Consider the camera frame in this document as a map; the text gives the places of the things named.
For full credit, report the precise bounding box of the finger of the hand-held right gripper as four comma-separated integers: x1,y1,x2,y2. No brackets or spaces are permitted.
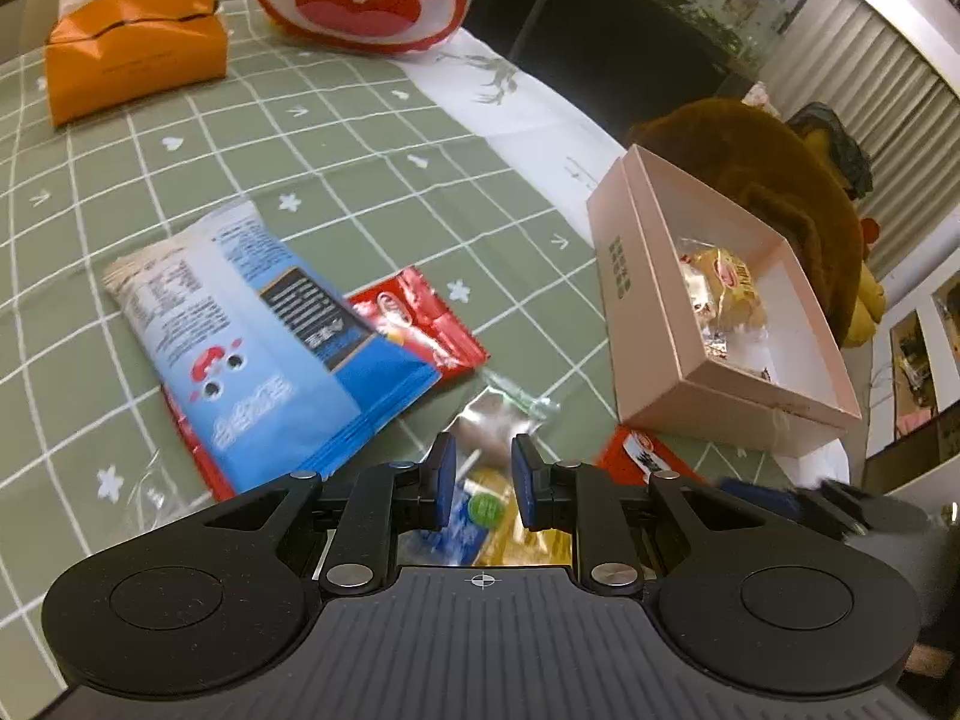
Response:
718,480,807,518

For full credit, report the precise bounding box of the red snack packet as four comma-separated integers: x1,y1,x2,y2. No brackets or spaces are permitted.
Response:
161,268,488,503
596,424,710,488

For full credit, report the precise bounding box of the dark grey plush toy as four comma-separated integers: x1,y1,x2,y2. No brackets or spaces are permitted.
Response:
787,101,875,200

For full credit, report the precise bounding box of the beige curtain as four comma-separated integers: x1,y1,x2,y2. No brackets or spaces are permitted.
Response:
757,0,960,278

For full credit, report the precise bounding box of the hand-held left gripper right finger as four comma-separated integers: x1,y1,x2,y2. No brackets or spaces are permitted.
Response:
511,433,758,597

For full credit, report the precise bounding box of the white shelf unit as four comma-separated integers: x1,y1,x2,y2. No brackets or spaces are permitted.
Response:
862,270,960,481

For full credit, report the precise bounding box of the pink cardboard box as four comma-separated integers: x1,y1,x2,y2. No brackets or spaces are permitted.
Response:
586,145,863,458

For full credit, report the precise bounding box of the green checked tablecloth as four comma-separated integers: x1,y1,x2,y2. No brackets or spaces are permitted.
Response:
0,0,751,691

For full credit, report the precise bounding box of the black cabinet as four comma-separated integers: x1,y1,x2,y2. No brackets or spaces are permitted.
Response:
487,0,732,143

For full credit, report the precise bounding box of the orange tissue box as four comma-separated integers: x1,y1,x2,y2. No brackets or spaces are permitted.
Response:
43,0,228,128

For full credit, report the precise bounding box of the blue and white snack packet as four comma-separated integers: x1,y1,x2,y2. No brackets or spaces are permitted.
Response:
103,200,441,481

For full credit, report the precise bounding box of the yellow snack packet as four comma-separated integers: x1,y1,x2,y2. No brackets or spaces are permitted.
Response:
465,465,575,567

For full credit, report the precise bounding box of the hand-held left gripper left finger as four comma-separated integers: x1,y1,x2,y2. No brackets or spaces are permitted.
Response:
202,431,460,595

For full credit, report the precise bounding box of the brown plush toy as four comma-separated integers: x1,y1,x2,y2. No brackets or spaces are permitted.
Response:
626,96,886,350

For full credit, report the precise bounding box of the white chair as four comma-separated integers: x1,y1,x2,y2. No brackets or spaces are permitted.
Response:
19,0,72,53

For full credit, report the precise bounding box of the yellow pastry packet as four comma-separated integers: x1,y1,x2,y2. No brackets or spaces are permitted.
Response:
675,236,773,361

